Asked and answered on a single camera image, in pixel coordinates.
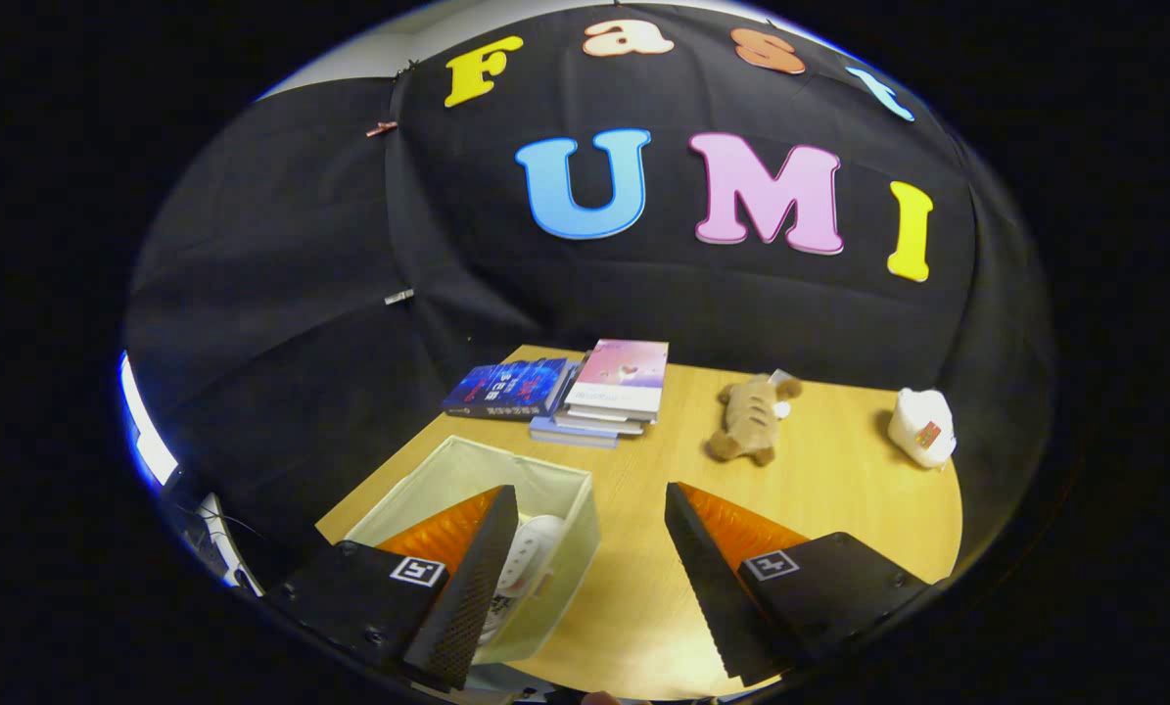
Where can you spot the red clip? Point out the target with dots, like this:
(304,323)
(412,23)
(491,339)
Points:
(381,128)

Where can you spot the dark blue book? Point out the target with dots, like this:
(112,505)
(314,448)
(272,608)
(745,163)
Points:
(506,387)

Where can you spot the white metal frame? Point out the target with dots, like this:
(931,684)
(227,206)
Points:
(217,534)

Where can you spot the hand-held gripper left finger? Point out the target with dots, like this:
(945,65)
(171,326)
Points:
(467,607)

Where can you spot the light blue book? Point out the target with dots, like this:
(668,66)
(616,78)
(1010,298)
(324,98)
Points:
(570,436)

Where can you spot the white plush toy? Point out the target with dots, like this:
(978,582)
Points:
(912,426)

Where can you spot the white canvas shoe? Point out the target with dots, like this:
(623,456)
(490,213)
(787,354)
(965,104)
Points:
(536,548)

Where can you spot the pink cover book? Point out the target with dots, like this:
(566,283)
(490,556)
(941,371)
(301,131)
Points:
(624,372)

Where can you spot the silver clip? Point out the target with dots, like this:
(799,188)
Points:
(398,296)

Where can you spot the brown plush toy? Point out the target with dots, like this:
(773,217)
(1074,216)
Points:
(751,421)

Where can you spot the green fabric storage box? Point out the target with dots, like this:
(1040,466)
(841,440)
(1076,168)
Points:
(570,558)

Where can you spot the white book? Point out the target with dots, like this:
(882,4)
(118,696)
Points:
(604,419)

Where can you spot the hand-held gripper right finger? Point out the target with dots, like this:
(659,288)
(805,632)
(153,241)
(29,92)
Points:
(707,587)

